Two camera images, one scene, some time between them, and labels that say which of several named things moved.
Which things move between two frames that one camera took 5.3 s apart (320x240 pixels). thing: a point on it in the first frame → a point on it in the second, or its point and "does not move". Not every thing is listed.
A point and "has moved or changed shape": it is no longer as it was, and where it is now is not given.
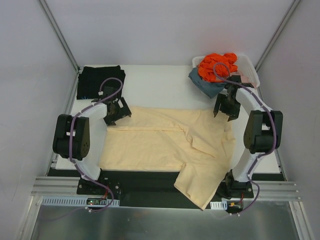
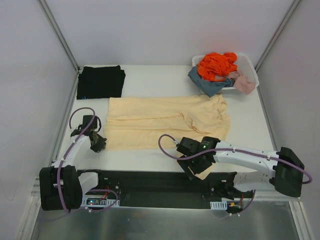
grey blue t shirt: (211, 89) does not move
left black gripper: (119, 111) → (99, 143)
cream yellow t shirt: (194, 141) has moved or changed shape
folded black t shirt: (90, 78) does not move
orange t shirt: (215, 67) does not move
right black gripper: (228, 106) → (191, 168)
